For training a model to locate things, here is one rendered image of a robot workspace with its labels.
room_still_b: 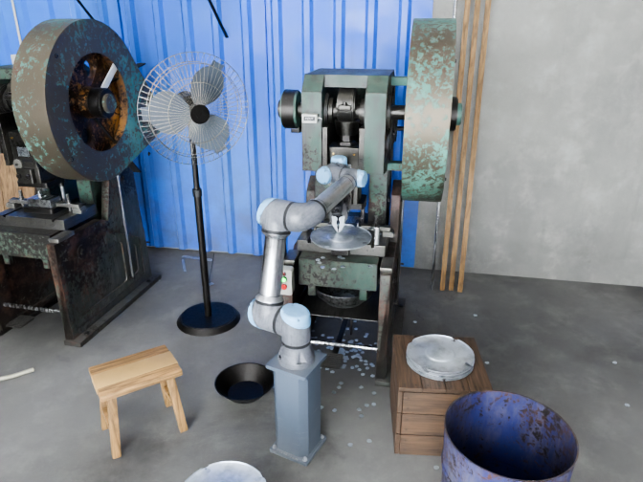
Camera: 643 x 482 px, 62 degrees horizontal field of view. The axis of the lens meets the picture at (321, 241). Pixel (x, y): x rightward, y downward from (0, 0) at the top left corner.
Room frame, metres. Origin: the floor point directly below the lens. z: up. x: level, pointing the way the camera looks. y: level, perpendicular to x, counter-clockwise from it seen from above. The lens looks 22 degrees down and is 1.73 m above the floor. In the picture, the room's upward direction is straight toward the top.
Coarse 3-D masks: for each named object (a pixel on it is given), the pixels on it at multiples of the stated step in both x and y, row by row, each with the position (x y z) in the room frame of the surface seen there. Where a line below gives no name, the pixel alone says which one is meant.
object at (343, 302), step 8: (320, 288) 2.66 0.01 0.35; (328, 288) 2.70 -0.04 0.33; (336, 288) 2.72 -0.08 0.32; (320, 296) 2.53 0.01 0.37; (328, 296) 2.47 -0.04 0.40; (336, 296) 2.45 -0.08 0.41; (352, 296) 2.45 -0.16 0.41; (368, 296) 2.52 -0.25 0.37; (336, 304) 2.46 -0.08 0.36; (344, 304) 2.46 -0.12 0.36; (352, 304) 2.46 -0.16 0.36
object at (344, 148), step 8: (336, 144) 2.59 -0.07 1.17; (344, 144) 2.57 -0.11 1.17; (352, 144) 2.57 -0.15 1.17; (336, 152) 2.53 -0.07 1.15; (344, 152) 2.53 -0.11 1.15; (352, 152) 2.52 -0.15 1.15; (352, 160) 2.52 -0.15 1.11; (328, 184) 2.53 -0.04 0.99; (352, 192) 2.49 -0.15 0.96; (360, 192) 2.58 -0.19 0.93; (352, 200) 2.49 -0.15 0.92
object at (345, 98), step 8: (344, 88) 2.58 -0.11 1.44; (352, 88) 2.58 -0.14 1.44; (344, 96) 2.54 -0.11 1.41; (352, 96) 2.54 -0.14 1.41; (344, 104) 2.51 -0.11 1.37; (352, 104) 2.53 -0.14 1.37; (344, 112) 2.53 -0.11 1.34; (352, 112) 2.53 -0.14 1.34; (336, 120) 2.59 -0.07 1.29; (344, 120) 2.56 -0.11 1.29; (352, 120) 2.56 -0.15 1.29; (336, 128) 2.59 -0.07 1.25; (344, 128) 2.56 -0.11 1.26; (352, 128) 2.56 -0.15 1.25; (344, 136) 2.58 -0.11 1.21; (352, 136) 2.60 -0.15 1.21
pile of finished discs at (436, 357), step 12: (432, 336) 2.11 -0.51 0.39; (444, 336) 2.11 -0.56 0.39; (408, 348) 2.01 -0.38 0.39; (420, 348) 2.01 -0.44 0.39; (432, 348) 2.00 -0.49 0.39; (444, 348) 2.00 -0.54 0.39; (456, 348) 2.01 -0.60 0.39; (468, 348) 2.01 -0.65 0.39; (408, 360) 1.94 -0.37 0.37; (420, 360) 1.92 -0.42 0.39; (432, 360) 1.92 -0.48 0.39; (444, 360) 1.91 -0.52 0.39; (456, 360) 1.92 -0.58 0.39; (468, 360) 1.92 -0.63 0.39; (420, 372) 1.87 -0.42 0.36; (432, 372) 1.85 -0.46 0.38; (444, 372) 1.83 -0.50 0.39; (456, 372) 1.83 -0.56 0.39; (468, 372) 1.88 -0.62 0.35
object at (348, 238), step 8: (344, 224) 2.49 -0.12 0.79; (312, 232) 2.39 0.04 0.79; (320, 232) 2.40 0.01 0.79; (328, 232) 2.40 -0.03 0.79; (336, 232) 2.38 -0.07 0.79; (344, 232) 2.38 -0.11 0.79; (352, 232) 2.40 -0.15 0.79; (360, 232) 2.40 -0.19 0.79; (368, 232) 2.39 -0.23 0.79; (312, 240) 2.30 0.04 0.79; (320, 240) 2.31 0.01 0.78; (328, 240) 2.31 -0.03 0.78; (336, 240) 2.30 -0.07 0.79; (344, 240) 2.30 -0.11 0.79; (352, 240) 2.31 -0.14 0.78; (360, 240) 2.31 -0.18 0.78; (368, 240) 2.31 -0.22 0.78; (328, 248) 2.22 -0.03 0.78; (336, 248) 2.23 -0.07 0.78; (344, 248) 2.23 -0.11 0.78; (352, 248) 2.23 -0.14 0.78
